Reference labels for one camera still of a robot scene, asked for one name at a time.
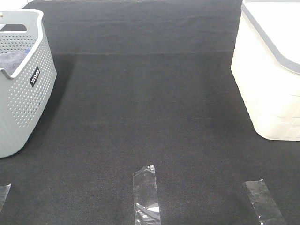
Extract black felt table mat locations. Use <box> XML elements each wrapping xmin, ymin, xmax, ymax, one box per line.
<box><xmin>0</xmin><ymin>0</ymin><xmax>300</xmax><ymax>225</ymax></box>

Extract right clear tape strip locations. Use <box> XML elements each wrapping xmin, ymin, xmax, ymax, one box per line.
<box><xmin>243</xmin><ymin>179</ymin><xmax>287</xmax><ymax>225</ymax></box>

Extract clear tape strip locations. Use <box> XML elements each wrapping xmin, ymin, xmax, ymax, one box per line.
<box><xmin>0</xmin><ymin>184</ymin><xmax>11</xmax><ymax>211</ymax></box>
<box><xmin>243</xmin><ymin>179</ymin><xmax>287</xmax><ymax>225</ymax></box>
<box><xmin>133</xmin><ymin>165</ymin><xmax>161</xmax><ymax>225</ymax></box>

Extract centre clear tape strip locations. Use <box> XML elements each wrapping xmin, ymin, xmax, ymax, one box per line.
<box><xmin>133</xmin><ymin>165</ymin><xmax>161</xmax><ymax>225</ymax></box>

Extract grey perforated laundry basket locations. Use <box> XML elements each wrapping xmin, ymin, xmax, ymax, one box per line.
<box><xmin>0</xmin><ymin>9</ymin><xmax>57</xmax><ymax>158</ymax></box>

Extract grey-purple towel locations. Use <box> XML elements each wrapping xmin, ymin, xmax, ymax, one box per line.
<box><xmin>0</xmin><ymin>52</ymin><xmax>27</xmax><ymax>75</ymax></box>

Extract white storage bin grey rim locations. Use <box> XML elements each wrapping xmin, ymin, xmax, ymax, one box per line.
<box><xmin>231</xmin><ymin>0</ymin><xmax>300</xmax><ymax>141</ymax></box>

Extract left clear tape strip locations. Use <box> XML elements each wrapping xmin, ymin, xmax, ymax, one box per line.
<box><xmin>0</xmin><ymin>184</ymin><xmax>11</xmax><ymax>211</ymax></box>

